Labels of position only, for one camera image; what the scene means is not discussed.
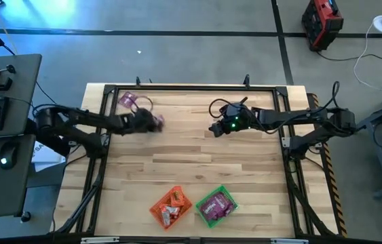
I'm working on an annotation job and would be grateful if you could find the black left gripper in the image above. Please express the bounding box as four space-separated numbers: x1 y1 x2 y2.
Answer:
122 110 163 136

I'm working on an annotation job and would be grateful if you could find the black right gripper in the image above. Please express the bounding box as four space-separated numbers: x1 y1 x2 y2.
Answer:
209 96 258 138

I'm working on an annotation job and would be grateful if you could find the purple Skittles candy pack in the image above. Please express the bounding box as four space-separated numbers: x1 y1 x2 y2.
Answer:
225 201 236 218
199 193 229 221
155 114 166 132
118 91 139 109

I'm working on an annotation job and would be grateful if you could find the orange plastic basket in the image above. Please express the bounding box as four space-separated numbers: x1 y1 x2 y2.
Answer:
149 185 193 231

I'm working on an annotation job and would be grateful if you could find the green plastic basket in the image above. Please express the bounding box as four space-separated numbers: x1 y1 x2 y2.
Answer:
195 184 239 229

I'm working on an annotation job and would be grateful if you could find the white cardboard box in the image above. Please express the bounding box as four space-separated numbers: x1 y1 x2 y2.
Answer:
31 142 69 174

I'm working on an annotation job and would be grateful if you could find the yellow black hazard strip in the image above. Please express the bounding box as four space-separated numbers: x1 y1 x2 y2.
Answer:
307 93 349 237

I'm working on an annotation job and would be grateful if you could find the grey desk top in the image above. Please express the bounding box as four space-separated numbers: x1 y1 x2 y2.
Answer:
0 54 42 140

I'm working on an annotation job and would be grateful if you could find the red and black toolbox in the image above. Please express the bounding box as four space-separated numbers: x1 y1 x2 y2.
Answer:
301 0 344 52

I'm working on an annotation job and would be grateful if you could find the black computer mouse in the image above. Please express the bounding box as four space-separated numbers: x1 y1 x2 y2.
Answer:
0 141 18 170

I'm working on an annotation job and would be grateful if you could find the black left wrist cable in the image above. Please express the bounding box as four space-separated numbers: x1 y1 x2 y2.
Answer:
132 96 154 113

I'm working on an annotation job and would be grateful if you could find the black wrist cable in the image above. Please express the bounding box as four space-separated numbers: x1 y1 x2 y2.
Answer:
132 96 154 113
208 98 229 119

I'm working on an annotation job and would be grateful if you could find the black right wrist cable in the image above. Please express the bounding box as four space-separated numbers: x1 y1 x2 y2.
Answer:
208 98 229 119

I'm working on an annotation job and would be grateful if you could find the black metal table frame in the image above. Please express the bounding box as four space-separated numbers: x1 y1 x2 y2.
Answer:
53 83 339 238

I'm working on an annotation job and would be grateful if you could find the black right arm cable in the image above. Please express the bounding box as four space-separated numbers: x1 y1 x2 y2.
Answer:
312 80 341 115

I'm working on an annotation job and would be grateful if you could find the silver metal bracket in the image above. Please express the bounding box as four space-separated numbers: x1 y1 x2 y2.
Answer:
80 236 120 244
270 237 309 244

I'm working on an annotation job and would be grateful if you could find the black floor cable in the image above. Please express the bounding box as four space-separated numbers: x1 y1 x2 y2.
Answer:
315 50 382 76

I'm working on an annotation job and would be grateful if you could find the white floor cable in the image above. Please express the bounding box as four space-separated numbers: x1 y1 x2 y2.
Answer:
352 23 382 89

